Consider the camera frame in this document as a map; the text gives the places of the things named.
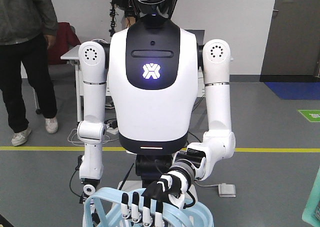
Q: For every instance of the robot hand image right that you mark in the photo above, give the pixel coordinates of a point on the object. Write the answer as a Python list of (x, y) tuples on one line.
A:
[(172, 188)]

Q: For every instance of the teal goji berry bag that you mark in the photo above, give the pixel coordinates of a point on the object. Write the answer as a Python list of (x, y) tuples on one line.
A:
[(311, 212)]

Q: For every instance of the white robot arm image right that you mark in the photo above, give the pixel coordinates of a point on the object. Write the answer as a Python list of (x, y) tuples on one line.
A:
[(219, 141)]

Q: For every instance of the white robot arm image left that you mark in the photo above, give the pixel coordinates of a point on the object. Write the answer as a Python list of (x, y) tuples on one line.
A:
[(92, 129)]

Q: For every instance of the blue basket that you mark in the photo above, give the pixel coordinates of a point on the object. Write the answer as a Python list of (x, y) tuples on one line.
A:
[(110, 207)]

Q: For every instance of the white floor pedal box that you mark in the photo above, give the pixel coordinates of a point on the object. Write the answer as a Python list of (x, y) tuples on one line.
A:
[(226, 190)]

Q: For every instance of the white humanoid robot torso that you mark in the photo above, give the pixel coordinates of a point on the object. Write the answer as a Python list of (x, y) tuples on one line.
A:
[(153, 80)]

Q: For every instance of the seated person grey jacket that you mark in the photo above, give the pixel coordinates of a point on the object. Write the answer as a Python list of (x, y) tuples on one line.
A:
[(28, 28)]

